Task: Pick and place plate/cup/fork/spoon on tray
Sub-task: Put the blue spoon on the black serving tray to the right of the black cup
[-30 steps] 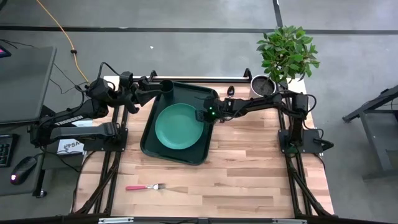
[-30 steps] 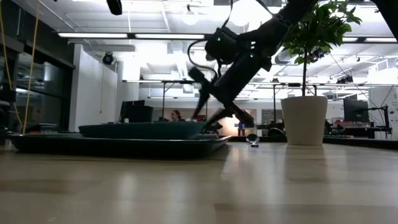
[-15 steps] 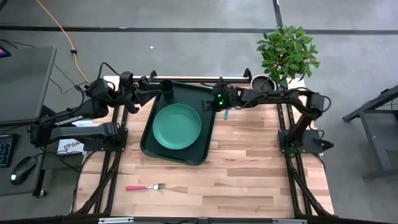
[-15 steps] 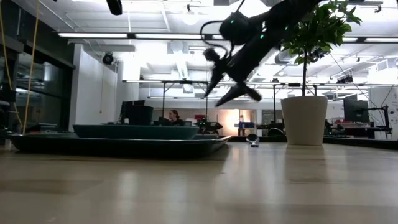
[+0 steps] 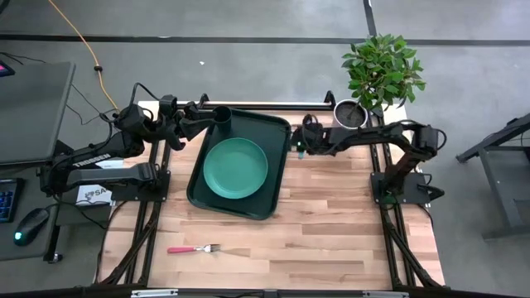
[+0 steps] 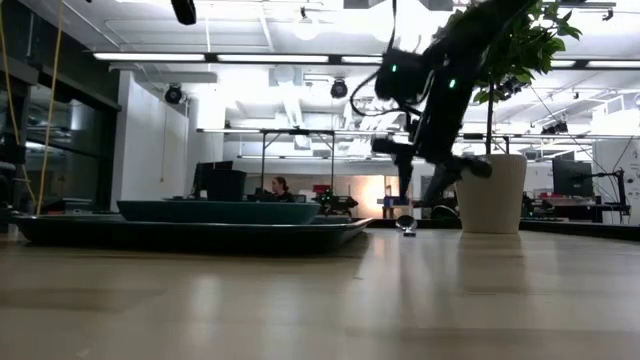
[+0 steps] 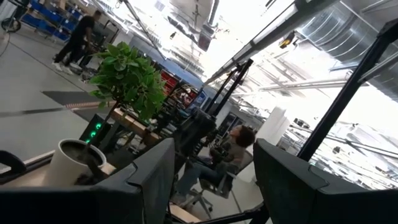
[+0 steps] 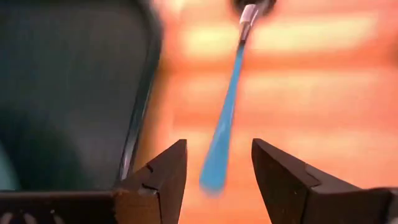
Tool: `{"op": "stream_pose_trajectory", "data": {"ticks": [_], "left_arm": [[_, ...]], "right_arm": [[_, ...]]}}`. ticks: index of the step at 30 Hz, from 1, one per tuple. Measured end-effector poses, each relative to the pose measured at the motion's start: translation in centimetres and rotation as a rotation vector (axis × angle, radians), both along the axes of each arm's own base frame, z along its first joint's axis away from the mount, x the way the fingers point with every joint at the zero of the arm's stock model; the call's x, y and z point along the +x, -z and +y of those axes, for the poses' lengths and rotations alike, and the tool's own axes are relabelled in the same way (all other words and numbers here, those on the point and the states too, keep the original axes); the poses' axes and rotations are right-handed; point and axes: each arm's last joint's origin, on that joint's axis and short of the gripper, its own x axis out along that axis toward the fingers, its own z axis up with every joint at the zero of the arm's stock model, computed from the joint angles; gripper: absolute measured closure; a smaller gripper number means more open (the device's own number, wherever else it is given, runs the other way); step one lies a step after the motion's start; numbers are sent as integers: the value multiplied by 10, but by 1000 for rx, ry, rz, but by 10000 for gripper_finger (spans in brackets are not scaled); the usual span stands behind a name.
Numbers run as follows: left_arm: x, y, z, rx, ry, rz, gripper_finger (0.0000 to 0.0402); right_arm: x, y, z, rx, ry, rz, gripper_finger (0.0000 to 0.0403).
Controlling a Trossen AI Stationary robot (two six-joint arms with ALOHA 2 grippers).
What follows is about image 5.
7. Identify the white printed paper sheet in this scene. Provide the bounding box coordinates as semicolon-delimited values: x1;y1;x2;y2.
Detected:
75;184;113;207

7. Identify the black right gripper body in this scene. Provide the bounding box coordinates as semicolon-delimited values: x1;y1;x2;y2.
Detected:
298;119;332;156

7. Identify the black aluminium rig frame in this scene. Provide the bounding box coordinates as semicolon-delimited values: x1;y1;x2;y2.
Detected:
94;89;447;298

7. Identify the white plant pot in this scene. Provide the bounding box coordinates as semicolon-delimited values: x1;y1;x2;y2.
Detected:
332;99;369;131

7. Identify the green leafy plant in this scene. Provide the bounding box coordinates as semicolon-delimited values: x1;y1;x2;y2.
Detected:
340;33;427;118

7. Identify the black computer mouse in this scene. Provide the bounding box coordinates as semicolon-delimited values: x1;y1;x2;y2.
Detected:
12;207;51;248

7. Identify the dark green plastic tray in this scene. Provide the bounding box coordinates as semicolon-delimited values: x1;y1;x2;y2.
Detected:
185;107;293;221

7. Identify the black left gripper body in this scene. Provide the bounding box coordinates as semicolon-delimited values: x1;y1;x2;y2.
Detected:
155;108;192;152

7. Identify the silver metal bar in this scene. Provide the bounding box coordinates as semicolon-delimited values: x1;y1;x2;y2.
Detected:
176;100;332;110

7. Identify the black backlit keyboard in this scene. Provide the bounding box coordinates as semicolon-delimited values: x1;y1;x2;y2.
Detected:
0;177;25;224

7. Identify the small white card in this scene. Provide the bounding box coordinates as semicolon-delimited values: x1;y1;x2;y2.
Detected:
94;158;125;170

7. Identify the teal round plate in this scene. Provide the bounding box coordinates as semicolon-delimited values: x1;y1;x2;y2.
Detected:
202;137;269;200

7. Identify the fork with pink handle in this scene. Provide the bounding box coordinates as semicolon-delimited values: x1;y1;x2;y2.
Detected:
166;243;222;255

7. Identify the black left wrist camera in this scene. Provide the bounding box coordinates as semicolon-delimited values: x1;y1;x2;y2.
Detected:
158;94;179;118

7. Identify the dark green cup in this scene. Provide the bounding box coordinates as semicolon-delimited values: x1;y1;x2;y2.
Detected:
212;105;234;134

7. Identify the grey metal stand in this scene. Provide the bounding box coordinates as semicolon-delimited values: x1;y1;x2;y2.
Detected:
455;111;530;241

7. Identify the silver metal bracket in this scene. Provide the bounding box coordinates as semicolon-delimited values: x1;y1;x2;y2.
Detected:
130;289;179;298
362;291;410;298

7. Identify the yellow cable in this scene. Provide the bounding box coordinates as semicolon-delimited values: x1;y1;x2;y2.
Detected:
46;0;121;113

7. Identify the grey desk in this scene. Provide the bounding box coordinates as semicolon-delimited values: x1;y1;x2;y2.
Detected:
0;61;78;262

